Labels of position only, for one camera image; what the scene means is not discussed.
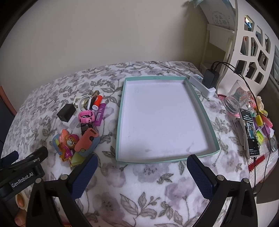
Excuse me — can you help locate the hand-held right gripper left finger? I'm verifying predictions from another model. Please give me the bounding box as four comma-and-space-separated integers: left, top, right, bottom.
26, 153, 98, 227

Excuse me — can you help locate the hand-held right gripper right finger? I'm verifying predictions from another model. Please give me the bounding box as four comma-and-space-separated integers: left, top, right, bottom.
186, 154, 259, 227

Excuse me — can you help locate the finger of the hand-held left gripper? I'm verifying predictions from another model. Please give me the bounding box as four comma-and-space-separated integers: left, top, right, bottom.
0, 151, 20, 165
25, 146, 49, 163

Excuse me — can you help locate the light green plastic piece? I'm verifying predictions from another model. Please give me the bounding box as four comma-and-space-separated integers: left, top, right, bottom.
70, 152, 88, 168

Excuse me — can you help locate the puppy toy figure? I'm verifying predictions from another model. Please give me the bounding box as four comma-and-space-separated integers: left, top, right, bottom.
52, 129, 80, 163

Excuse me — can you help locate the pink and blue case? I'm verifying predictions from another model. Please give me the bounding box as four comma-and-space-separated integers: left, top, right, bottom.
74, 128, 101, 158

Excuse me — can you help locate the black toy car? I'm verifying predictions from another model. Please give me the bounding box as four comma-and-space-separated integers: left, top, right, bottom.
81, 123, 94, 136

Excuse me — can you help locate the black cube charger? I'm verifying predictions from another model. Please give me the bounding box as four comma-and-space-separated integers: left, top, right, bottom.
57, 104, 77, 123

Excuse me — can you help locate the pink kids watch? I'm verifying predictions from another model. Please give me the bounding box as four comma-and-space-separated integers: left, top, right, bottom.
78, 110, 96, 124

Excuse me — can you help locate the purple lighter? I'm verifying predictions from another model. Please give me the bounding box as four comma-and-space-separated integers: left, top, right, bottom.
94, 102, 108, 126

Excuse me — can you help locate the teal shallow cardboard box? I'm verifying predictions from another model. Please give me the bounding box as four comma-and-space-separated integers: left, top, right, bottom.
115, 75, 220, 164

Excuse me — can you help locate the white smart watch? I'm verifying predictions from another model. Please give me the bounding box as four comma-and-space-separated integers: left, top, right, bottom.
80, 94, 93, 109

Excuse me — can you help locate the orange glue bottle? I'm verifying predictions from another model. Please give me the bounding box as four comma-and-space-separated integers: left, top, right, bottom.
92, 93, 104, 111

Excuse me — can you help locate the gold patterned lighter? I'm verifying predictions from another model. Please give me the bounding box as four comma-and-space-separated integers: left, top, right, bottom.
88, 90, 100, 109

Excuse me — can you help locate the person's left hand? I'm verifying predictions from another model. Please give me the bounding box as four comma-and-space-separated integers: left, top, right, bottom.
14, 194, 30, 226

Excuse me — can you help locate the red-edged dark furniture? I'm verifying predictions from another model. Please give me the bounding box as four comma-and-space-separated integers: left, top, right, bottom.
0, 86, 17, 153

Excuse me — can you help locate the white charger adapter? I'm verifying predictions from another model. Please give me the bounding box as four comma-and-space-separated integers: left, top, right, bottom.
67, 116, 79, 130

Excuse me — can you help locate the grey phone stand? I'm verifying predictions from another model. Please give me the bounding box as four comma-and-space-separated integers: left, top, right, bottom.
232, 117, 248, 151

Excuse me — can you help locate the pink crochet mat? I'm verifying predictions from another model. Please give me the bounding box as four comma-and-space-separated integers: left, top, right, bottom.
218, 94, 279, 186

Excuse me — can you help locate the smartphone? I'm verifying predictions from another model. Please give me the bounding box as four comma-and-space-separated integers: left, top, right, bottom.
239, 107, 261, 159

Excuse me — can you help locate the round metal jar lid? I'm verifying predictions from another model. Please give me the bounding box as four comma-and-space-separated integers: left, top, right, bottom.
269, 140, 279, 153

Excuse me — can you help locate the pile of colourful plastic pieces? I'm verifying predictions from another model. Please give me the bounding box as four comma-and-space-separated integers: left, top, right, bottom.
248, 102, 275, 145

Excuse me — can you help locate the clear glass cup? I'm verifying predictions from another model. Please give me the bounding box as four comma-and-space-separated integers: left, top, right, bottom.
223, 80, 254, 114

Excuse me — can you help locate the white power strip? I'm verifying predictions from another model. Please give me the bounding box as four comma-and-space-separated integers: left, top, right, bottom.
188, 75, 217, 98

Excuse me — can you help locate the black power adapter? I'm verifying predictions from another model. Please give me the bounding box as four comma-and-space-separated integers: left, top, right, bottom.
202, 69, 220, 89

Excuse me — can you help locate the white shelf rack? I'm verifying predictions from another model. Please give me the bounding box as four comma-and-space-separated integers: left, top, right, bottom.
199, 23, 235, 72

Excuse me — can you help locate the white paper card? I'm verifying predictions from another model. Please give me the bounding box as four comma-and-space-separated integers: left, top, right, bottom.
199, 0, 237, 28

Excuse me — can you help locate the black charging cable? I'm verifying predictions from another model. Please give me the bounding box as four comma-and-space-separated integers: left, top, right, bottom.
212, 62, 237, 73
211, 61, 273, 197

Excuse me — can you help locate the grey power strip cable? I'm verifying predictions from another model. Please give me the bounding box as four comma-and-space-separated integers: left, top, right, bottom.
150, 61, 192, 77

